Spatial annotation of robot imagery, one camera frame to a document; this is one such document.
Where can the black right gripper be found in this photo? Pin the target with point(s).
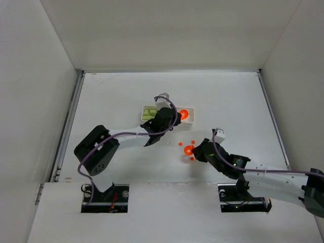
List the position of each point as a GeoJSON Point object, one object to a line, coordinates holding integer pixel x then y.
{"type": "Point", "coordinates": [200, 151]}

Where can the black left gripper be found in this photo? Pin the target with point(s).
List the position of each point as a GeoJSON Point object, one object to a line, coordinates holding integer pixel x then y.
{"type": "Point", "coordinates": [173, 118]}

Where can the orange funnel lego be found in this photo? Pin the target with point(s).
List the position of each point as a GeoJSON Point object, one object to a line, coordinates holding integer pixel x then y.
{"type": "Point", "coordinates": [188, 150]}
{"type": "Point", "coordinates": [184, 114]}

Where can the large green rectangular lego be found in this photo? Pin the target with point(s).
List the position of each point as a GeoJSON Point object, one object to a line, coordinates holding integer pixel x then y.
{"type": "Point", "coordinates": [147, 117]}

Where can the green sloped lego piece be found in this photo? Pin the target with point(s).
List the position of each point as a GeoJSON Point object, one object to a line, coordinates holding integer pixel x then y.
{"type": "Point", "coordinates": [146, 112]}

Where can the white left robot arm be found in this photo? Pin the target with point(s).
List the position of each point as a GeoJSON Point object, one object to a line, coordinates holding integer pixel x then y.
{"type": "Point", "coordinates": [97, 149]}

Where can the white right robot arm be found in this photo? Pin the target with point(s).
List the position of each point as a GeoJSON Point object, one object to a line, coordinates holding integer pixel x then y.
{"type": "Point", "coordinates": [253, 179]}

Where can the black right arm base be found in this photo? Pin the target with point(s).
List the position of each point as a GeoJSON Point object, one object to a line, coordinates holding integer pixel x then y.
{"type": "Point", "coordinates": [234, 201]}

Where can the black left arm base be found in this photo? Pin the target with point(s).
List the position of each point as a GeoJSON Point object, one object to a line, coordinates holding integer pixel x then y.
{"type": "Point", "coordinates": [114, 200]}

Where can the white three-compartment tray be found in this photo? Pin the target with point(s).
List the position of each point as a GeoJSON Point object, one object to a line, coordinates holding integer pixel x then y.
{"type": "Point", "coordinates": [168, 114]}

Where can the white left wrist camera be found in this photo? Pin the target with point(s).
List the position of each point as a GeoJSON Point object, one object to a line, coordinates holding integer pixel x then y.
{"type": "Point", "coordinates": [161, 101]}

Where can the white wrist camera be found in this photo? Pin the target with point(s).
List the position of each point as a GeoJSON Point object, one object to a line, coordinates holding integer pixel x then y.
{"type": "Point", "coordinates": [218, 135]}
{"type": "Point", "coordinates": [161, 101]}

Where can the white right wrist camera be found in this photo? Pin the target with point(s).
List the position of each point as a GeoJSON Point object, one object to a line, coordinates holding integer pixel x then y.
{"type": "Point", "coordinates": [218, 135]}

